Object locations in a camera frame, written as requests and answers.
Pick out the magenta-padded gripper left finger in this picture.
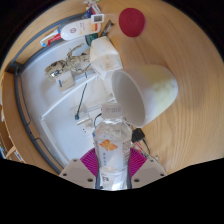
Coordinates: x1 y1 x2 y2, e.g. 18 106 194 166
59 148 100 190

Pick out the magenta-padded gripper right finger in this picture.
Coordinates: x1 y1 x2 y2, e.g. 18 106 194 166
126 147 168 190

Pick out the clear plastic water bottle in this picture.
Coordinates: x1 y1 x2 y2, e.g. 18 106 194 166
92 103 133 192

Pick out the small black charger block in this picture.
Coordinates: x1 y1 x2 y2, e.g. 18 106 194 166
131 128 147 144

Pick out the white power strip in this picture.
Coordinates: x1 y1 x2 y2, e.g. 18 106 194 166
76 113 101 128

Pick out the white desk lamp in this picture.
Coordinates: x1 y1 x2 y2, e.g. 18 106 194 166
39 71 116 122

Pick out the pale yellow cup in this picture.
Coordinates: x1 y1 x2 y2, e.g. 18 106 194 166
110 64 179 129

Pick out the wooden tree figurine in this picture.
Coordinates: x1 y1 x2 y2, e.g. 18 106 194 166
44 43 93 82

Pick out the white folded paper box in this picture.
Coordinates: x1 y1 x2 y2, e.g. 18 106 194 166
89 35 124 73

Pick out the white pump lotion bottle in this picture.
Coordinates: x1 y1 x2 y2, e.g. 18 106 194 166
39 18 101 48

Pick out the flat round red coaster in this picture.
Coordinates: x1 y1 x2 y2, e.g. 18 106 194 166
118 7 147 38

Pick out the grey metal bed frame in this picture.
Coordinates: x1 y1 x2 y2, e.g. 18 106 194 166
6 13 91 175

